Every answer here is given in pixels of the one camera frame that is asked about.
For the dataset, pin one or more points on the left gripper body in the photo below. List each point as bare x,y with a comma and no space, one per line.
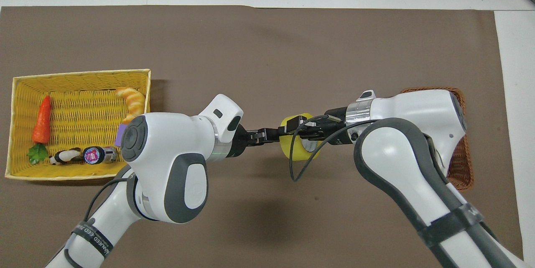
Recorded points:
237,142

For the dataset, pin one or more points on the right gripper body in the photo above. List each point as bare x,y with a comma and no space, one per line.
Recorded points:
339,128

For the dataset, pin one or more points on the yellow tape roll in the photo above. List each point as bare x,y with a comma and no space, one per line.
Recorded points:
296,151

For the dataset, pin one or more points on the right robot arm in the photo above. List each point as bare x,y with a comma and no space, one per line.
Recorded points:
401,151

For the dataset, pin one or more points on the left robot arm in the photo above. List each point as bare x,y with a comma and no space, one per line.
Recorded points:
167,163

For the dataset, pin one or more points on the brown woven basket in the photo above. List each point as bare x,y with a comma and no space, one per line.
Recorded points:
459,167

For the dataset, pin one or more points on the yellow woven basket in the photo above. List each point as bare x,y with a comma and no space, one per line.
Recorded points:
83,113

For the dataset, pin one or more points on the toy croissant bread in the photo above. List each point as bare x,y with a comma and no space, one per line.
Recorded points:
134,100

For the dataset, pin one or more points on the purple block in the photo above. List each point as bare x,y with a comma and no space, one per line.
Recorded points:
120,136

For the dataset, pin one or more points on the small dark bottle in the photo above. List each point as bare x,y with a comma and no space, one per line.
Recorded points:
100,154

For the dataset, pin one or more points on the black and white toy animal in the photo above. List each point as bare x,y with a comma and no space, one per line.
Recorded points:
63,157

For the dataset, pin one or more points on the orange toy carrot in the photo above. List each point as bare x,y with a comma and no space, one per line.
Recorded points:
42,123

